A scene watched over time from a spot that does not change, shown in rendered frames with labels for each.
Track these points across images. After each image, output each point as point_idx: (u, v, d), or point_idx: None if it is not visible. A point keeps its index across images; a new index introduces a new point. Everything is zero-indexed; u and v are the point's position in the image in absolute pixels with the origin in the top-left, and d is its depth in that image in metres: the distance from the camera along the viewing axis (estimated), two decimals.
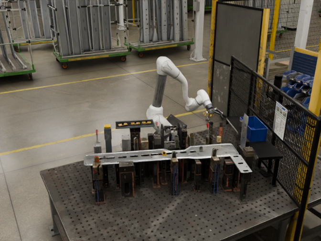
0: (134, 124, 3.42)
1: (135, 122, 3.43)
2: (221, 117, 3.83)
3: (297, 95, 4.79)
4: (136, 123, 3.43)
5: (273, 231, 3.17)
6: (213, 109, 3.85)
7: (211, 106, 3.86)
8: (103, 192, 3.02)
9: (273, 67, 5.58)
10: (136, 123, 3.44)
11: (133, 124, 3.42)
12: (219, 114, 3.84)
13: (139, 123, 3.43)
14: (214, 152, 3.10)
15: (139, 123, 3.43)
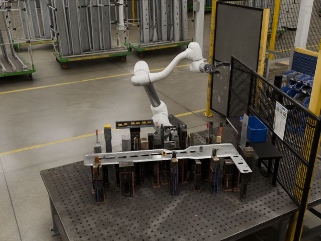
0: (134, 124, 3.42)
1: (135, 122, 3.43)
2: (226, 63, 3.17)
3: (297, 95, 4.79)
4: (136, 123, 3.43)
5: (273, 231, 3.17)
6: (212, 64, 3.24)
7: (209, 63, 3.27)
8: (103, 192, 3.02)
9: (273, 67, 5.58)
10: (136, 123, 3.44)
11: (133, 124, 3.42)
12: (221, 63, 3.21)
13: (139, 123, 3.43)
14: (214, 152, 3.10)
15: (139, 123, 3.43)
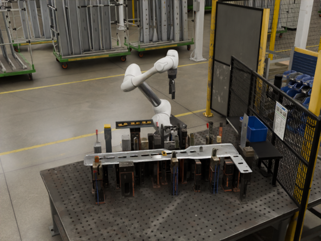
0: (134, 124, 3.42)
1: (135, 122, 3.43)
2: (171, 91, 3.33)
3: (297, 95, 4.79)
4: (136, 123, 3.43)
5: (273, 231, 3.17)
6: None
7: None
8: (103, 192, 3.02)
9: (273, 67, 5.58)
10: (136, 123, 3.44)
11: (133, 124, 3.42)
12: (171, 85, 3.32)
13: (139, 123, 3.43)
14: (214, 152, 3.10)
15: (139, 123, 3.43)
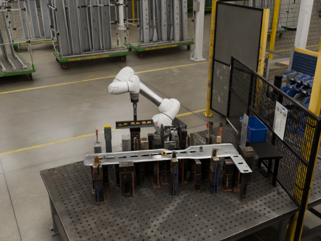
0: (134, 124, 3.42)
1: (135, 122, 3.43)
2: None
3: (297, 95, 4.79)
4: (136, 123, 3.43)
5: (273, 231, 3.17)
6: (136, 103, 3.38)
7: None
8: (103, 192, 3.02)
9: (273, 67, 5.58)
10: (136, 123, 3.44)
11: (133, 124, 3.42)
12: (135, 108, 3.45)
13: (139, 123, 3.43)
14: (214, 152, 3.10)
15: (139, 123, 3.43)
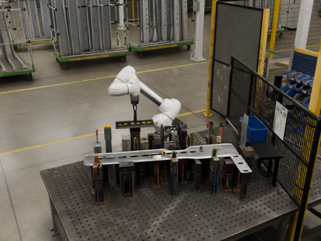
0: (134, 124, 3.42)
1: None
2: None
3: (297, 95, 4.79)
4: (136, 123, 3.43)
5: (273, 231, 3.17)
6: (136, 105, 3.39)
7: None
8: (103, 192, 3.02)
9: (273, 67, 5.58)
10: (136, 123, 3.44)
11: (133, 124, 3.42)
12: None
13: (139, 123, 3.43)
14: (214, 152, 3.10)
15: (139, 123, 3.43)
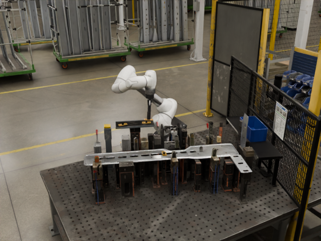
0: (148, 120, 3.26)
1: None
2: None
3: (297, 95, 4.79)
4: (150, 119, 3.27)
5: (273, 231, 3.17)
6: (151, 100, 3.24)
7: None
8: (103, 192, 3.02)
9: (273, 67, 5.58)
10: (149, 119, 3.28)
11: (147, 120, 3.26)
12: None
13: (152, 119, 3.27)
14: (214, 152, 3.10)
15: (153, 119, 3.27)
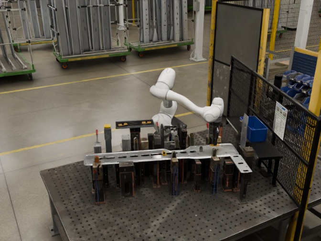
0: (214, 146, 3.26)
1: None
2: None
3: (297, 95, 4.79)
4: (216, 145, 3.27)
5: (273, 231, 3.17)
6: None
7: None
8: (103, 192, 3.02)
9: (273, 67, 5.58)
10: None
11: (213, 146, 3.26)
12: None
13: (219, 145, 3.27)
14: (214, 152, 3.10)
15: (219, 145, 3.27)
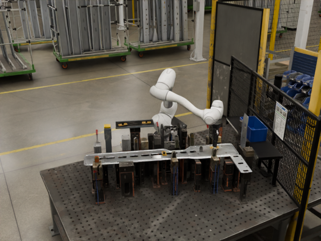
0: None
1: None
2: None
3: (297, 95, 4.79)
4: (216, 147, 3.28)
5: (273, 231, 3.17)
6: None
7: None
8: (103, 192, 3.02)
9: (273, 67, 5.58)
10: None
11: None
12: None
13: (218, 147, 3.28)
14: (214, 152, 3.10)
15: (219, 147, 3.28)
